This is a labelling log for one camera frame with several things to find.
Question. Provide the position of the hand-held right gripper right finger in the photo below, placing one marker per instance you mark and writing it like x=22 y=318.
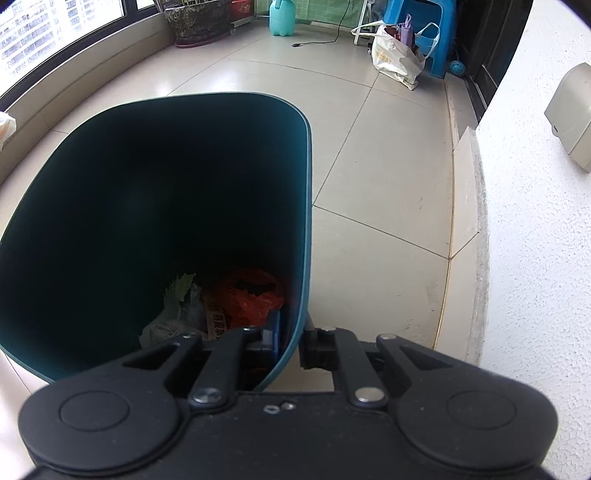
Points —
x=318 y=350

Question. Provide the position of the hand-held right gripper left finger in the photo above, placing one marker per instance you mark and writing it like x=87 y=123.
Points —
x=274 y=331

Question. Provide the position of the orange plastic bag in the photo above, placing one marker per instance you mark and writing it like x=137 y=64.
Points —
x=249 y=307

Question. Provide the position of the purple white biscuit packet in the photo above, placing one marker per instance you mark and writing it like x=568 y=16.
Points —
x=214 y=321

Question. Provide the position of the white tissue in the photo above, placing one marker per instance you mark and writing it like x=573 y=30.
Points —
x=161 y=331

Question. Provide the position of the teal plastic bin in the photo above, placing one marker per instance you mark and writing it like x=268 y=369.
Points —
x=138 y=184

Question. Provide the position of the white tote bag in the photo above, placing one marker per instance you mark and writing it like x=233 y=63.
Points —
x=392 y=60

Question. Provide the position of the red pot saucer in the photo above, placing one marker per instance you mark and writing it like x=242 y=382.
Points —
x=203 y=44

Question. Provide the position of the teal spray bottle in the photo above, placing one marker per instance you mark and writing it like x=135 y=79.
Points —
x=282 y=21

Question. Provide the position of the small blue ball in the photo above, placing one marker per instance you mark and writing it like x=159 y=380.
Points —
x=457 y=68

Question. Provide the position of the patterned ceramic flower pot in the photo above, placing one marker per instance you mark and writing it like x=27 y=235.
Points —
x=198 y=23

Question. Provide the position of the blue plastic stool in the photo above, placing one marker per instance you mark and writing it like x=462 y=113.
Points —
x=441 y=50

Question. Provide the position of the dark sliding door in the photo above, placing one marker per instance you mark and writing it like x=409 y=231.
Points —
x=485 y=37

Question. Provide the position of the beige wall socket cover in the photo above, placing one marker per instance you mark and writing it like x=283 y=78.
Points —
x=570 y=115

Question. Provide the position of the black window frame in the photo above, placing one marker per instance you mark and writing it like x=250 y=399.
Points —
x=130 y=5

